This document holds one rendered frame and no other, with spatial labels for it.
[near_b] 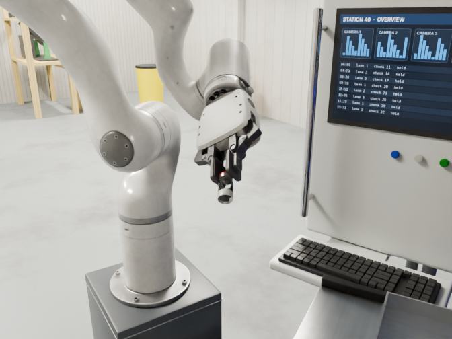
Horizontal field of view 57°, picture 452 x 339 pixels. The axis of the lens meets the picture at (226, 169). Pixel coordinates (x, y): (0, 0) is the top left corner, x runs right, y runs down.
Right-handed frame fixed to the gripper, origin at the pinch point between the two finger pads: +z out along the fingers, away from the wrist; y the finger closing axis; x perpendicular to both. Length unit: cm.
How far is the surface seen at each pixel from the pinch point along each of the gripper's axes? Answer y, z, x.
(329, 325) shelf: 4.5, 7.9, -41.7
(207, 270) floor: 118, -88, -141
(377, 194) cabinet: -8, -35, -62
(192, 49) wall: 292, -691, -269
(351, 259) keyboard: 5, -19, -65
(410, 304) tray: -10, 3, -52
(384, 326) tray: -4.5, 8.0, -47.7
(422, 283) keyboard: -11, -9, -70
